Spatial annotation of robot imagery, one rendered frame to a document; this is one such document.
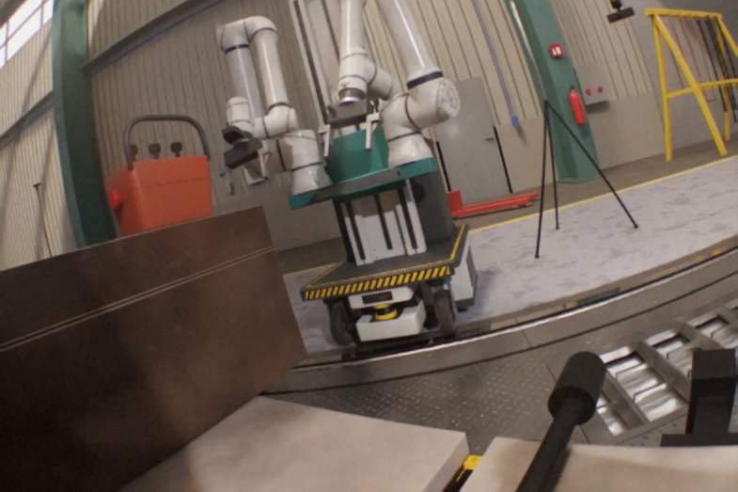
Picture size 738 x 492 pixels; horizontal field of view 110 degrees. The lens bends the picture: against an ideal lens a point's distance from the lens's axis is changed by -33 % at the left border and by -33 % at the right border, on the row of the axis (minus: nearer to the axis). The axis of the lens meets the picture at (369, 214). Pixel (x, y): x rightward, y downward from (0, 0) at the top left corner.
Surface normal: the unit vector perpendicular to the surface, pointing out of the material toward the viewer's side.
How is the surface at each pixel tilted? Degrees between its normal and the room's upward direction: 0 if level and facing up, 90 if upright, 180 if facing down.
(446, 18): 90
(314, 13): 90
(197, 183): 97
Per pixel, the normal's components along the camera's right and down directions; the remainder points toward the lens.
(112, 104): -0.16, 0.10
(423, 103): -0.59, 0.38
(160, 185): 0.88, -0.08
